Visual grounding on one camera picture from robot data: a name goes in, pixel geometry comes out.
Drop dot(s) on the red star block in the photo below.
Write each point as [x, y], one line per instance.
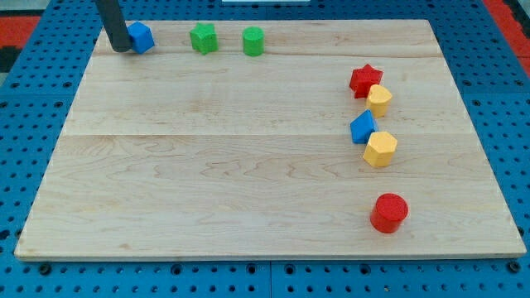
[362, 79]

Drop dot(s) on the green star block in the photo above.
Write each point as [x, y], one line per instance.
[203, 38]

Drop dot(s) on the light wooden board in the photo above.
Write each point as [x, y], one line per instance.
[177, 156]

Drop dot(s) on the blue wedge block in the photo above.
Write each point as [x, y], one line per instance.
[362, 127]

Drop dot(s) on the green cylinder block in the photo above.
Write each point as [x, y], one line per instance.
[253, 41]

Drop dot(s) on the yellow hexagon block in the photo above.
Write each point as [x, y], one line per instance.
[380, 149]

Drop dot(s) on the yellow rounded pentagon block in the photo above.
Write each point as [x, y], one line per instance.
[378, 100]

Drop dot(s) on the red cylinder block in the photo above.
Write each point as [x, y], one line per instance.
[388, 213]

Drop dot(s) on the blue cube block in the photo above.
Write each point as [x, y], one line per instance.
[141, 37]

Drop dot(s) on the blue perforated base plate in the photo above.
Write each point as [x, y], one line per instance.
[45, 48]

